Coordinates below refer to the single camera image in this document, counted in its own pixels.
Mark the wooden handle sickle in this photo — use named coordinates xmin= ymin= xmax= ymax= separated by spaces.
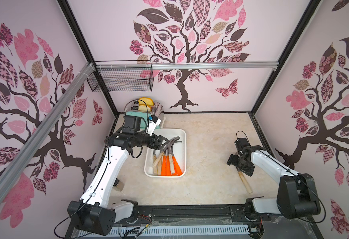
xmin=155 ymin=136 xmax=180 ymax=166
xmin=157 ymin=160 xmax=162 ymax=175
xmin=152 ymin=150 xmax=157 ymax=175
xmin=168 ymin=151 xmax=174 ymax=174
xmin=238 ymin=171 xmax=253 ymax=194

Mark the orange handle sickle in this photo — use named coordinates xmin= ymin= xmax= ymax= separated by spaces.
xmin=171 ymin=169 xmax=177 ymax=176
xmin=161 ymin=151 xmax=166 ymax=176
xmin=171 ymin=141 xmax=182 ymax=176
xmin=165 ymin=148 xmax=171 ymax=176

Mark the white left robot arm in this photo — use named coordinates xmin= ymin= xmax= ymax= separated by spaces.
xmin=67 ymin=132 xmax=164 ymax=236

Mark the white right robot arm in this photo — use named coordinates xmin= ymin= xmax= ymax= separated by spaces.
xmin=227 ymin=138 xmax=321 ymax=219

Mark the white plastic storage tray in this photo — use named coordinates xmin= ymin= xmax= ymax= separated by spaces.
xmin=144 ymin=128 xmax=186 ymax=178

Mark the mint green toaster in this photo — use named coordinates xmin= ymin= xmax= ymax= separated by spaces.
xmin=125 ymin=98 xmax=165 ymax=128

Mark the yellow bread slice front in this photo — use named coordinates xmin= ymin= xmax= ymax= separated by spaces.
xmin=138 ymin=105 xmax=151 ymax=113

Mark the yellow bread slice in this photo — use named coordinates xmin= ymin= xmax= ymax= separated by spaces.
xmin=138 ymin=105 xmax=151 ymax=113
xmin=138 ymin=97 xmax=154 ymax=107

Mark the yellow bread slice back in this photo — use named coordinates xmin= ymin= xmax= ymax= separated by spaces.
xmin=138 ymin=97 xmax=154 ymax=107

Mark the small glass spice jar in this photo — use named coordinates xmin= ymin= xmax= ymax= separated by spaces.
xmin=113 ymin=178 xmax=124 ymax=192

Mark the black wire basket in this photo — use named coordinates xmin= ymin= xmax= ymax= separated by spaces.
xmin=87 ymin=60 xmax=154 ymax=92

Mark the black base frame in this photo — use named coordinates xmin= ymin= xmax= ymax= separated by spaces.
xmin=104 ymin=204 xmax=323 ymax=239

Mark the aluminium rail back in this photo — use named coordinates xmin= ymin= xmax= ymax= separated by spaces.
xmin=96 ymin=61 xmax=279 ymax=70

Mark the aluminium rail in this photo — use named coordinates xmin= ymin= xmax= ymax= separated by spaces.
xmin=96 ymin=61 xmax=279 ymax=70
xmin=0 ymin=63 xmax=95 ymax=205

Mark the white vented cable duct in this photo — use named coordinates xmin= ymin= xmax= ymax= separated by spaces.
xmin=108 ymin=225 xmax=250 ymax=238

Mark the aluminium rail left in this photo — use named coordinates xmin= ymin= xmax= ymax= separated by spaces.
xmin=0 ymin=63 xmax=95 ymax=205

